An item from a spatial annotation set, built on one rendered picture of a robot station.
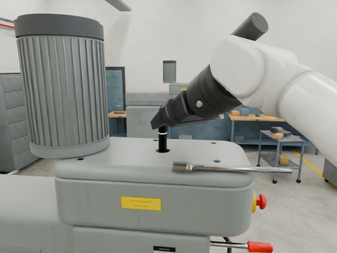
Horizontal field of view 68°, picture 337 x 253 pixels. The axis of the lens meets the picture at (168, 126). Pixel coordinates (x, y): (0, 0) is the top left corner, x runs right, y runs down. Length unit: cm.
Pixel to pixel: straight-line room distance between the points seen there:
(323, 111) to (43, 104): 54
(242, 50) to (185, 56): 680
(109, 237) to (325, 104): 53
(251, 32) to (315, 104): 16
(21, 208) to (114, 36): 698
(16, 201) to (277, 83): 69
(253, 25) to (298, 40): 718
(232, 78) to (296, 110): 9
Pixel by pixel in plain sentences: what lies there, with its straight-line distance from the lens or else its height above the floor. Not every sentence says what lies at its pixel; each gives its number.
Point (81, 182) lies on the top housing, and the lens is 60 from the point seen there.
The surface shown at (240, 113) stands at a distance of 677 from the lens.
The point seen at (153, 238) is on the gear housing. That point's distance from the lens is 63.
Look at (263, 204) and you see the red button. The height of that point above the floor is 176.
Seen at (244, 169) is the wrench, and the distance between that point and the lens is 54.
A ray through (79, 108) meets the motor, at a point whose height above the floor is 201.
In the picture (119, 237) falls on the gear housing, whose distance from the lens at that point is 65.
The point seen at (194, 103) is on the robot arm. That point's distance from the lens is 44.
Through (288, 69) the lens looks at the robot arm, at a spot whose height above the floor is 210.
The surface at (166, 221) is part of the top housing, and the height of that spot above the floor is 177.
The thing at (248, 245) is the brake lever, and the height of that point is 171.
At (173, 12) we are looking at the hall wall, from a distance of 730.
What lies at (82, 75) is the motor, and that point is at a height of 208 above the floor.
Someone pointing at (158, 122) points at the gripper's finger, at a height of 199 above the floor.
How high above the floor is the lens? 210
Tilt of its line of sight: 13 degrees down
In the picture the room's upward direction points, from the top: straight up
